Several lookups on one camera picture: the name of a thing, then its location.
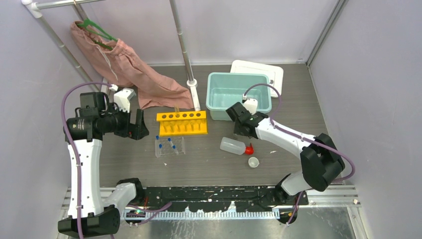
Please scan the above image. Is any white bin lid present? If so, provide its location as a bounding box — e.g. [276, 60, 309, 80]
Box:
[230, 60, 284, 95]

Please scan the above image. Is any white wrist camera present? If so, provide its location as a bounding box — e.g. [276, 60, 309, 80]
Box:
[242, 94, 258, 115]
[109, 84, 136, 113]

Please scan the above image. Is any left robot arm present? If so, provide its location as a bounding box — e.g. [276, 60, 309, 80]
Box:
[58, 88, 149, 239]

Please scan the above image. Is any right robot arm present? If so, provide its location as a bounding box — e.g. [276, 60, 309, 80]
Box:
[226, 102, 345, 205]

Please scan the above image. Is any teal plastic bin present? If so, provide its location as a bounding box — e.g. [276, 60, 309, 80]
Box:
[206, 72, 272, 120]

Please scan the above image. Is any yellow test tube rack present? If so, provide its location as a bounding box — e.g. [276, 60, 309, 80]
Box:
[156, 111, 208, 136]

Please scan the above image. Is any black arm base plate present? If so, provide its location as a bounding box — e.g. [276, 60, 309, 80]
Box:
[130, 186, 309, 213]

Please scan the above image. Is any clear well plate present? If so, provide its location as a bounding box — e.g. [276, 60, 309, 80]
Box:
[159, 136, 186, 157]

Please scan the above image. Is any green clothes hanger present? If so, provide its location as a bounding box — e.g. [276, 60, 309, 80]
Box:
[75, 18, 118, 51]

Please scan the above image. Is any white squeeze bottle red cap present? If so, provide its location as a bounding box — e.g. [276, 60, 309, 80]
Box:
[219, 137, 254, 155]

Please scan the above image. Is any large clear test tube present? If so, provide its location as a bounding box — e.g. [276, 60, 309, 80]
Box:
[174, 106, 180, 117]

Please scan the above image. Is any pink cloth garment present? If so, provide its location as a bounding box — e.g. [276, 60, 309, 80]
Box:
[70, 22, 193, 109]

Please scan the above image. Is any small white cup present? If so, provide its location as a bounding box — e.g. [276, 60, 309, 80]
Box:
[248, 157, 260, 168]

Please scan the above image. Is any small clear tube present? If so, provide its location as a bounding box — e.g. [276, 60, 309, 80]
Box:
[172, 145, 179, 155]

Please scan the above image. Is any metal clothes rack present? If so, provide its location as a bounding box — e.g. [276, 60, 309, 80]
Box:
[21, 0, 201, 111]

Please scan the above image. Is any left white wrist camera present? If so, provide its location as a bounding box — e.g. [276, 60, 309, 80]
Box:
[109, 84, 136, 113]

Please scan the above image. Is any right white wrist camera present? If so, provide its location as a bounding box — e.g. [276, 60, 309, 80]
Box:
[242, 94, 258, 115]

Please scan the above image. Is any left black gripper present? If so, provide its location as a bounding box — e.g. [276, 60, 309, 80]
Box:
[100, 102, 148, 139]

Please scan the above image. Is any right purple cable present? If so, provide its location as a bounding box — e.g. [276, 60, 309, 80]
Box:
[242, 83, 357, 227]

